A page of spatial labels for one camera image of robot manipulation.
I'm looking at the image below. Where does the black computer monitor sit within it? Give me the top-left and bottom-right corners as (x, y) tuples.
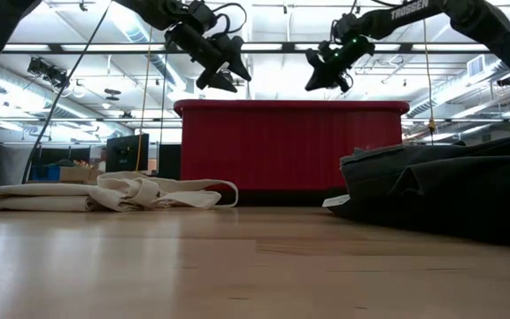
(105, 133), (150, 173)

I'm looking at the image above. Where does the yellow hanging cable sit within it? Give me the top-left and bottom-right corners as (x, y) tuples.
(421, 19), (438, 145)
(135, 26), (155, 172)

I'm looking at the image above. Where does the black garment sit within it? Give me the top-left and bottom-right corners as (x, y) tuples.
(328, 190), (510, 250)

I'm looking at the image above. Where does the blue storage bin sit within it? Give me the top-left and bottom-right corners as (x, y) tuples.
(31, 164), (61, 182)

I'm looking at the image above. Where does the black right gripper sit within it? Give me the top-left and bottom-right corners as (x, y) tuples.
(304, 33), (376, 94)

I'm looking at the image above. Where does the red plastic laundry bin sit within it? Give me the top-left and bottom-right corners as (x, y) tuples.
(174, 99), (410, 192)

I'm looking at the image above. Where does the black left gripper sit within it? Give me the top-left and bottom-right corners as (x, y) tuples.
(165, 22), (253, 94)

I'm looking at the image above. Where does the brown cardboard box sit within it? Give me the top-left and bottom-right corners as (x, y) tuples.
(58, 164), (105, 183)

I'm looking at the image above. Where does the black background panel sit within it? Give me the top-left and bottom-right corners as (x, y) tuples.
(157, 144), (182, 181)

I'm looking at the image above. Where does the long black cable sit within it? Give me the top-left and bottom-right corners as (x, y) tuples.
(20, 0), (112, 185)

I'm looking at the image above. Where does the thin black hanging cable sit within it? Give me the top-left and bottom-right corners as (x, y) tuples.
(159, 26), (171, 174)

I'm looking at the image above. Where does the white canvas tote bag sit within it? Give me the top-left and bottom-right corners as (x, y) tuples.
(0, 171), (239, 213)

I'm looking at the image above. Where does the black looped gripper cable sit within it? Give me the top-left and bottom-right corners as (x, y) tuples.
(212, 2), (248, 36)

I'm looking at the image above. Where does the dark grey shirt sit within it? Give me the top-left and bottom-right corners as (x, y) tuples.
(321, 132), (510, 212)

